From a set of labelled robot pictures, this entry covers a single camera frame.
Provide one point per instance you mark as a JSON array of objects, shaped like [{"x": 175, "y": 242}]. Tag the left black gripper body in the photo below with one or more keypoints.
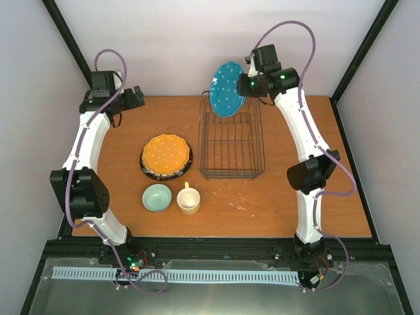
[{"x": 130, "y": 103}]

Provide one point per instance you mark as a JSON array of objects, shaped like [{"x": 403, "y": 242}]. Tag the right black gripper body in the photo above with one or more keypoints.
[{"x": 249, "y": 90}]

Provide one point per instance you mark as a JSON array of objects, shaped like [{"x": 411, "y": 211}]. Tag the teal polka dot plate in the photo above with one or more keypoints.
[{"x": 223, "y": 94}]

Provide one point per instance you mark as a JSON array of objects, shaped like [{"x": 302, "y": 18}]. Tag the orange polka dot plate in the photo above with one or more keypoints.
[{"x": 165, "y": 154}]

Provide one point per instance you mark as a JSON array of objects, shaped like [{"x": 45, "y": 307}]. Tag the dark wire dish rack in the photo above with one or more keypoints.
[{"x": 231, "y": 147}]

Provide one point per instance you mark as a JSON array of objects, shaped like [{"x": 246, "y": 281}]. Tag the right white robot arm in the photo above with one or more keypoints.
[{"x": 316, "y": 161}]

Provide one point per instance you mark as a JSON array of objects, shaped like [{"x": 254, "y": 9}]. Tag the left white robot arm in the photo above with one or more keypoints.
[{"x": 82, "y": 196}]

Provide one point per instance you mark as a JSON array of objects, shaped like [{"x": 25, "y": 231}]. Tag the white blue striped plate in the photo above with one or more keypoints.
[{"x": 175, "y": 175}]

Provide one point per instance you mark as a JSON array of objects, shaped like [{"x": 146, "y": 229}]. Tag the black bottom plate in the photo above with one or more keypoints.
[{"x": 190, "y": 156}]

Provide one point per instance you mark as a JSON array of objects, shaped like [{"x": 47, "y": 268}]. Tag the light green ceramic bowl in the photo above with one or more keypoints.
[{"x": 157, "y": 198}]

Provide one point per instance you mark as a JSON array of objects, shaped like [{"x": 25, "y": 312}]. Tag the cream yellow mug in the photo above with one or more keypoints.
[{"x": 188, "y": 200}]

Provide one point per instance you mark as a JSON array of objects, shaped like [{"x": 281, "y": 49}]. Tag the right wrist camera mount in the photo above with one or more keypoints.
[{"x": 252, "y": 71}]

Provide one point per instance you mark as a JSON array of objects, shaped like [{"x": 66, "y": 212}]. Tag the left black frame post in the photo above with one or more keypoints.
[{"x": 67, "y": 36}]

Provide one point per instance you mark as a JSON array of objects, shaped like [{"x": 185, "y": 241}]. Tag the black frame post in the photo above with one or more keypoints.
[
  {"x": 67, "y": 36},
  {"x": 370, "y": 37}
]

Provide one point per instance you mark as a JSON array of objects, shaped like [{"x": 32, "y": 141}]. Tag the right black frame post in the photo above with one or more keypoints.
[{"x": 370, "y": 37}]

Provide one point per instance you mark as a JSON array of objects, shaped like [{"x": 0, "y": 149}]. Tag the black aluminium frame base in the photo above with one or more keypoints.
[{"x": 356, "y": 276}]

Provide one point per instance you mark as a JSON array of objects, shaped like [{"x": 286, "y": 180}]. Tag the light blue slotted cable duct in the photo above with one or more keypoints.
[{"x": 173, "y": 276}]

